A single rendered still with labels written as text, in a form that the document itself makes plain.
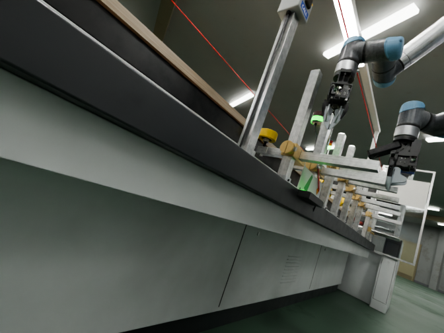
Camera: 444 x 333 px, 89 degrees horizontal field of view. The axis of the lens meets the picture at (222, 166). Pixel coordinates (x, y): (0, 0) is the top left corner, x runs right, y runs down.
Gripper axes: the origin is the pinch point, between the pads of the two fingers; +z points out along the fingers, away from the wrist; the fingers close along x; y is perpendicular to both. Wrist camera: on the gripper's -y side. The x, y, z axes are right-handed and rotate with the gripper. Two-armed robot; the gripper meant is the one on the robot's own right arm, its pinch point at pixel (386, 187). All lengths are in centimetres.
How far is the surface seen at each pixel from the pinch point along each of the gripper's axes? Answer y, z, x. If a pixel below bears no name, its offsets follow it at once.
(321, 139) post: -26.6, -15.1, -5.6
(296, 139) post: -25.5, -3.8, -30.6
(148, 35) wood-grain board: -46, -7, -83
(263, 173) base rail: -23, 15, -48
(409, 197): -1, -55, 248
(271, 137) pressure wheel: -38.5, -5.4, -26.8
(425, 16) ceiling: -19, -252, 171
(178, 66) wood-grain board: -46, -6, -72
